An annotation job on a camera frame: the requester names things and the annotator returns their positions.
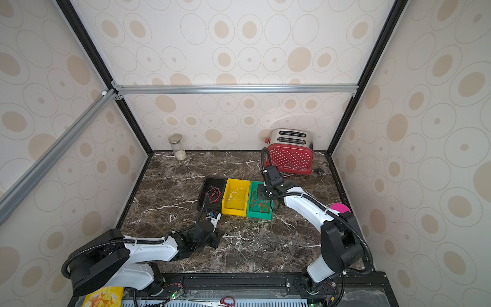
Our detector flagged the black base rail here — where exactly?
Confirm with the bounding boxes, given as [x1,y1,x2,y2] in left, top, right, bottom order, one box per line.
[122,272,398,306]

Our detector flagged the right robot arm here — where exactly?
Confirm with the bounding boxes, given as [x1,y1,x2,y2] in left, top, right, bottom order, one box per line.
[258,165,374,289]

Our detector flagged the aluminium frame bar left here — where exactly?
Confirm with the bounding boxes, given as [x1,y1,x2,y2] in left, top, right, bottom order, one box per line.
[1,89,116,224]

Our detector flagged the red polka dot toaster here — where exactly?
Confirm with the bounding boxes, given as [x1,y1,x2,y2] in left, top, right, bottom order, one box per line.
[264,129,314,175]

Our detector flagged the pink plastic goblet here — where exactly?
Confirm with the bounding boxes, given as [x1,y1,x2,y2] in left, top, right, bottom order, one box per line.
[330,203,351,214]

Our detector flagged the green plastic bin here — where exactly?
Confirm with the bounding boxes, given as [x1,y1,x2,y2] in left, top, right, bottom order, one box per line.
[246,181,273,220]

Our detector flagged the red handled scissors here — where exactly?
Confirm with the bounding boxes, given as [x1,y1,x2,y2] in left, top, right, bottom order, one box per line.
[203,296,236,307]

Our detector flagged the red cable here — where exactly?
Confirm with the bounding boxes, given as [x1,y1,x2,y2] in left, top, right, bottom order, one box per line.
[206,185,222,204]

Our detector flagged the yellow snack bag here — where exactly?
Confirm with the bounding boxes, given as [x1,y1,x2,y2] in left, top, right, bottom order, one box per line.
[83,287,124,307]

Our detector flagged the black plastic bin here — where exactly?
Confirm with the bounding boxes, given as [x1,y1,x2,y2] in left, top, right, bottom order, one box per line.
[197,177,228,212]

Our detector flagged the glass jar with lid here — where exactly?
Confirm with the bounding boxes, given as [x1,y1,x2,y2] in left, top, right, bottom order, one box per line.
[168,133,187,161]

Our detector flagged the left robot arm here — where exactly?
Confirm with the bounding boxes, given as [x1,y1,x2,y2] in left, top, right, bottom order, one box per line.
[61,216,220,296]

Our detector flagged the aluminium frame bar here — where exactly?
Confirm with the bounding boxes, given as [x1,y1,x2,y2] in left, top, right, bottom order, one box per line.
[115,84,358,95]
[1,89,116,224]

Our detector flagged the yellow plastic bin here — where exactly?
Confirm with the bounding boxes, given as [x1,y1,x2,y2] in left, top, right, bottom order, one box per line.
[221,179,251,217]

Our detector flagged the aluminium frame bar back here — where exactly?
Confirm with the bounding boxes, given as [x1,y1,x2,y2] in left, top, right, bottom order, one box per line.
[115,84,358,95]

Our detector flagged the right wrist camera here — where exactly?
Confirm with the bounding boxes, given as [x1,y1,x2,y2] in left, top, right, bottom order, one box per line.
[262,168,271,184]

